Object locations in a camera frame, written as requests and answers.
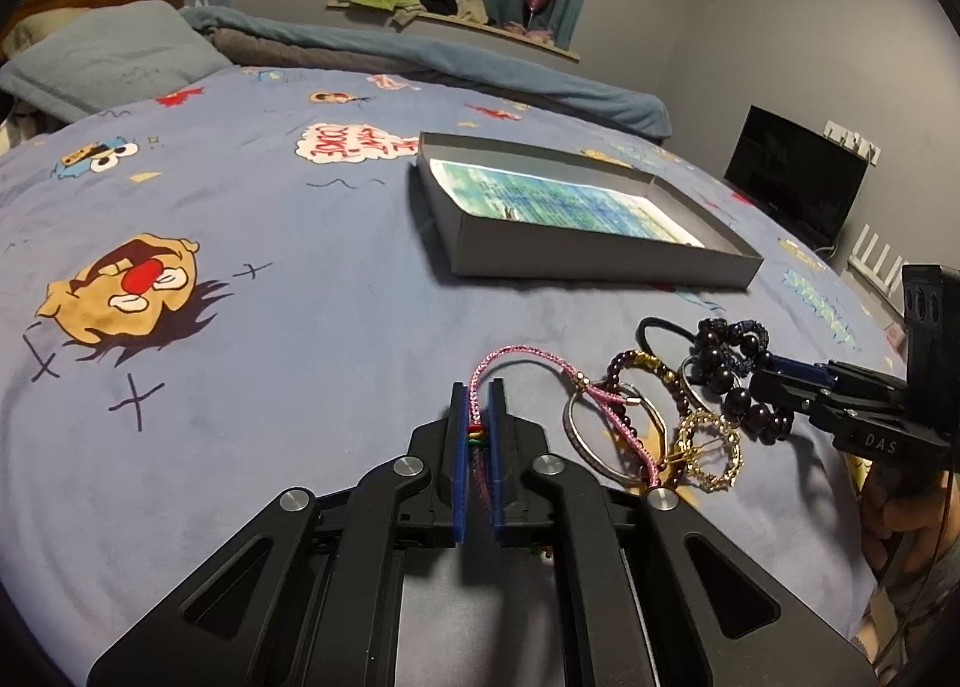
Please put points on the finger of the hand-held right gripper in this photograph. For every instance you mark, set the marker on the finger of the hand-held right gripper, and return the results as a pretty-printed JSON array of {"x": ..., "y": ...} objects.
[
  {"x": 787, "y": 391},
  {"x": 802, "y": 366}
]

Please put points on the large silver bangle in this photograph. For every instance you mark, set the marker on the large silver bangle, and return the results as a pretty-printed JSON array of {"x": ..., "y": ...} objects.
[{"x": 568, "y": 428}]

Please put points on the beige pillow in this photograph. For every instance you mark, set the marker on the beige pillow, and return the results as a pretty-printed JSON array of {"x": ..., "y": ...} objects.
[{"x": 34, "y": 27}]

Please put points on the grey blanket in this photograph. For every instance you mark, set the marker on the grey blanket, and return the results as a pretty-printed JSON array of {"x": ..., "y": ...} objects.
[{"x": 300, "y": 42}]

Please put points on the person's right hand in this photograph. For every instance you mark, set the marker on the person's right hand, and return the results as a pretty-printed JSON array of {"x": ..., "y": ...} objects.
[{"x": 900, "y": 522}]

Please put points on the grey cardboard box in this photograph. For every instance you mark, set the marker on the grey cardboard box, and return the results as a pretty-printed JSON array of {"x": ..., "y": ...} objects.
[{"x": 600, "y": 259}]

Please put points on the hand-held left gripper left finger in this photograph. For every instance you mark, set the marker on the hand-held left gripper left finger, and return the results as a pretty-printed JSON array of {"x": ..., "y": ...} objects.
[{"x": 459, "y": 462}]

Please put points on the pink plush toy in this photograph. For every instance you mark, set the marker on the pink plush toy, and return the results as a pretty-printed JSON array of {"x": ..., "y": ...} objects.
[{"x": 529, "y": 33}]

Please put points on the beige windowsill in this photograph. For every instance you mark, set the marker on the beige windowsill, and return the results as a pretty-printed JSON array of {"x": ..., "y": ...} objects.
[{"x": 450, "y": 19}]

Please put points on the blue cartoon printed bedsheet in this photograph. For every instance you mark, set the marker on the blue cartoon printed bedsheet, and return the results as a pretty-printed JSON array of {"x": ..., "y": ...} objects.
[{"x": 300, "y": 327}]

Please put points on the printed paper sheet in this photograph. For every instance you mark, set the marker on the printed paper sheet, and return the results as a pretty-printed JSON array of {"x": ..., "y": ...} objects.
[{"x": 562, "y": 203}]

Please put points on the grey-blue pillow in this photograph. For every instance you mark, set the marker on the grey-blue pillow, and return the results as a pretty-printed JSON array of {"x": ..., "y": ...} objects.
[{"x": 105, "y": 57}]

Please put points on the black television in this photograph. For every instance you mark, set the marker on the black television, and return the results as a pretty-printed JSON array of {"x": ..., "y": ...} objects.
[{"x": 795, "y": 177}]

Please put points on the small silver bangle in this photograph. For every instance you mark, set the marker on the small silver bangle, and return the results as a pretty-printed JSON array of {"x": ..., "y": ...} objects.
[{"x": 688, "y": 387}]

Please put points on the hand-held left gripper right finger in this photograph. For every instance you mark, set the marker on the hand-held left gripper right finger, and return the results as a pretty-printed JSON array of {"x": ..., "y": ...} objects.
[{"x": 496, "y": 462}]

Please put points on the blue blanket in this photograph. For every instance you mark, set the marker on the blue blanket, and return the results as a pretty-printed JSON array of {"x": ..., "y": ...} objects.
[{"x": 450, "y": 53}]

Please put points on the beige cloth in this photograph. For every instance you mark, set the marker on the beige cloth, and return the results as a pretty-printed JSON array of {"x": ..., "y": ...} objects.
[{"x": 472, "y": 4}]

